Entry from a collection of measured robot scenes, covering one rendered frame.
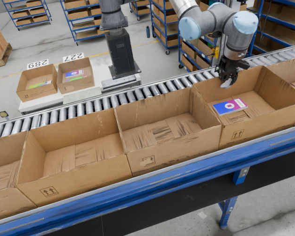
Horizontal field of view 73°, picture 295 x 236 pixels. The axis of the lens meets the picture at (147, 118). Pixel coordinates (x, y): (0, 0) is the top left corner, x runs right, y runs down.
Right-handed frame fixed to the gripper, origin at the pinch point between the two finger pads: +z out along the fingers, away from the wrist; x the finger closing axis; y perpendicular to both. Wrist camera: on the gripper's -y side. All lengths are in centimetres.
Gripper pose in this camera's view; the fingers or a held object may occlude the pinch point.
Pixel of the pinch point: (226, 85)
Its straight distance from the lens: 113.9
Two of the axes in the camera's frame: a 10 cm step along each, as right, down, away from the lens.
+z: 0.6, 5.8, 8.1
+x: 2.9, 7.7, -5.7
